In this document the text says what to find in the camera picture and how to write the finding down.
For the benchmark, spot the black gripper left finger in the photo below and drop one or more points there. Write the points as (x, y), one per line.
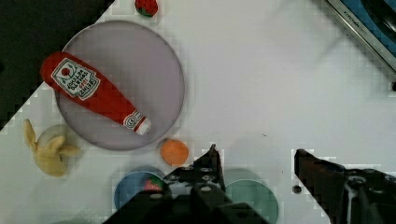
(205, 170)

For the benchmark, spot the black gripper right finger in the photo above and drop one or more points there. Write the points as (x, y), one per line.
(348, 196)

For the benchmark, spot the orange plush ball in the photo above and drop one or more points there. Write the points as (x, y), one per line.
(174, 152)

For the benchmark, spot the green metal cup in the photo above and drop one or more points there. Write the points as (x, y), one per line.
(256, 195)

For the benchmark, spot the red plush strawberry in bowl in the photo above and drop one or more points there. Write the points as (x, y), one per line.
(153, 184)

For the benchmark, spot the blue small bowl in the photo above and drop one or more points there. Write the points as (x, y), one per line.
(130, 185)

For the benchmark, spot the grey round plate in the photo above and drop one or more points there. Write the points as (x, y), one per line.
(143, 67)

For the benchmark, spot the red plush ketchup bottle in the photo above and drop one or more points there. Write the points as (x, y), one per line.
(84, 85)

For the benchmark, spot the yellow plush banana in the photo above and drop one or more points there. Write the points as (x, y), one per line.
(50, 148)

